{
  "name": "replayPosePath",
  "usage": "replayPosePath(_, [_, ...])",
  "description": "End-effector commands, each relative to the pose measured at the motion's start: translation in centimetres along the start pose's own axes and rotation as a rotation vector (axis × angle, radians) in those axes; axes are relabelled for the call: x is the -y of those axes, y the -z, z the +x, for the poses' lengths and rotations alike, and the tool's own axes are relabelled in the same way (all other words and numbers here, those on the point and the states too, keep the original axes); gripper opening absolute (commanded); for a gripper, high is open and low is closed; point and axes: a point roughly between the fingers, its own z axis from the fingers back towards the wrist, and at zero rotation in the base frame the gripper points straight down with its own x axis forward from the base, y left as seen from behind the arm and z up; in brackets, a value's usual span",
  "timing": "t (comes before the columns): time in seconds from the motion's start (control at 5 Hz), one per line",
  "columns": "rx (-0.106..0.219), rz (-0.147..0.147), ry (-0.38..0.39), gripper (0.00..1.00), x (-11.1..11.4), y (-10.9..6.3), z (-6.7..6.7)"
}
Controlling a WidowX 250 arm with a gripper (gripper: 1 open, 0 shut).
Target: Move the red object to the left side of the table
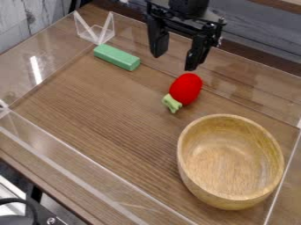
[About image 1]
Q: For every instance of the red plush radish toy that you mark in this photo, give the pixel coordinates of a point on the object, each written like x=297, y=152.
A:
x=184, y=91

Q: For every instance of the clear acrylic tray wall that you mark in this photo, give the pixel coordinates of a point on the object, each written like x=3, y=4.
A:
x=98, y=195

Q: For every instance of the wooden bowl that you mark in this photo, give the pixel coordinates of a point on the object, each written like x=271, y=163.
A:
x=230, y=161

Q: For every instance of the clear acrylic corner bracket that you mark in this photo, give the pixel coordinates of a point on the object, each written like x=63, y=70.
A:
x=97, y=34

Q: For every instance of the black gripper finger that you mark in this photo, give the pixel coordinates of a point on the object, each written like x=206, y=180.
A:
x=158, y=36
x=204, y=40

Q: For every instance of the black table clamp bracket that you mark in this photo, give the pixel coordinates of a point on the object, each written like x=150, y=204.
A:
x=46, y=217

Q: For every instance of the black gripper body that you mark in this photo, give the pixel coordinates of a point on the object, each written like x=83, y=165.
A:
x=185, y=13

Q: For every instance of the green rectangular block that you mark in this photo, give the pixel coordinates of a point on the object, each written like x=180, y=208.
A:
x=117, y=57

